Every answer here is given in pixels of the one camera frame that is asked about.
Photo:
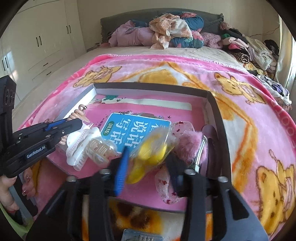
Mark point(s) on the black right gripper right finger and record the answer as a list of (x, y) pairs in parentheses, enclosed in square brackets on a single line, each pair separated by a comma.
[(232, 218)]

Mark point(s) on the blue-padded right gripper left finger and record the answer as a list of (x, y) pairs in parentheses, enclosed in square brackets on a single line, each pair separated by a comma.
[(61, 218)]

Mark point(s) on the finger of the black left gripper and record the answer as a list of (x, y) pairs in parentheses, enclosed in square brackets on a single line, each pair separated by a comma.
[(36, 134)]

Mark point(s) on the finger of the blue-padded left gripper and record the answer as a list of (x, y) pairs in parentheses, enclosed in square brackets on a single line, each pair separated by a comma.
[(57, 125)]

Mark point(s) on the white hair claw clip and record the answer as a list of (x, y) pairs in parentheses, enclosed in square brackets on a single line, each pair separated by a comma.
[(76, 144)]

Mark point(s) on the polka-dot pink scrunchie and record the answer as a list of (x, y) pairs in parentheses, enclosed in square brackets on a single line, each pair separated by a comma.
[(169, 180)]

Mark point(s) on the bag of yellow bangles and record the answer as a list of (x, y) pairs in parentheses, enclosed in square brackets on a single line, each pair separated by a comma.
[(151, 152)]

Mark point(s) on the pink fuzzy hair clip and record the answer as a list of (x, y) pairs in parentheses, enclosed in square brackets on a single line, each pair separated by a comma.
[(192, 148)]

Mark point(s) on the person's left hand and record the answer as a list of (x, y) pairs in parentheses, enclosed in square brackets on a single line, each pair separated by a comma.
[(28, 190)]

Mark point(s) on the beige bed sheet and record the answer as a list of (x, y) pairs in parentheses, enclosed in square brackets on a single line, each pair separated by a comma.
[(42, 90)]

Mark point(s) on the dark brown hair claw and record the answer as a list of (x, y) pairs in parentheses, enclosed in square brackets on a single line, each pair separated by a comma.
[(214, 150)]

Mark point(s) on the blue and pink book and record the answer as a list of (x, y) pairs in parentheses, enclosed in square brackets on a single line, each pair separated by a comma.
[(126, 121)]

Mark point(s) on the cream built-in wardrobe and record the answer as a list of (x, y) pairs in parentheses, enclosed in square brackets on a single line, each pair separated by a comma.
[(41, 38)]

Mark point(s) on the pink bear-print fleece blanket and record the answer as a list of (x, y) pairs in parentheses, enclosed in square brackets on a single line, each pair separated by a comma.
[(260, 133)]

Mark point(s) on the shallow dark cardboard box tray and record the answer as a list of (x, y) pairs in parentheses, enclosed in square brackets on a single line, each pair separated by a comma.
[(212, 114)]

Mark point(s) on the pink quilt bundle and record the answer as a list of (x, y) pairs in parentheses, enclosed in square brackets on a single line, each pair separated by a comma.
[(128, 34)]

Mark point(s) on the bag of clothes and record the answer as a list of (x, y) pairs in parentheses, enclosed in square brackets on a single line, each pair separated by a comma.
[(279, 93)]

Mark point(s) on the orange floral cloth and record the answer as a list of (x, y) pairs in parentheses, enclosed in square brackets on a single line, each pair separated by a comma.
[(167, 27)]

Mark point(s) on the cream curtain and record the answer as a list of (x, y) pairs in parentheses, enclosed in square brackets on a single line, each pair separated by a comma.
[(285, 72)]

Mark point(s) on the pile of mixed clothes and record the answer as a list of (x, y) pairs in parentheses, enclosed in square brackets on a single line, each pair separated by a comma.
[(253, 54)]

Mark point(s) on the dark grey headboard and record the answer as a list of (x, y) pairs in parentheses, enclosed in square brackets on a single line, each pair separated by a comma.
[(141, 18)]

